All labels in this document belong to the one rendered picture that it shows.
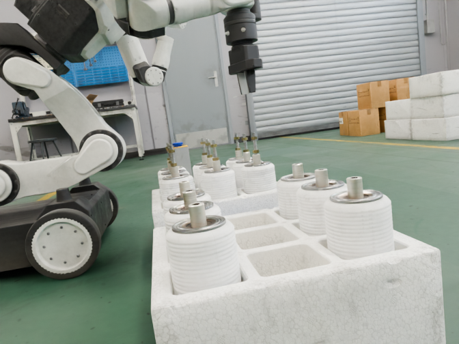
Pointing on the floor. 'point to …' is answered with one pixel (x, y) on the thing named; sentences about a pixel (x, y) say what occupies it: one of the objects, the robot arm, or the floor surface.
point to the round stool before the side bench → (42, 146)
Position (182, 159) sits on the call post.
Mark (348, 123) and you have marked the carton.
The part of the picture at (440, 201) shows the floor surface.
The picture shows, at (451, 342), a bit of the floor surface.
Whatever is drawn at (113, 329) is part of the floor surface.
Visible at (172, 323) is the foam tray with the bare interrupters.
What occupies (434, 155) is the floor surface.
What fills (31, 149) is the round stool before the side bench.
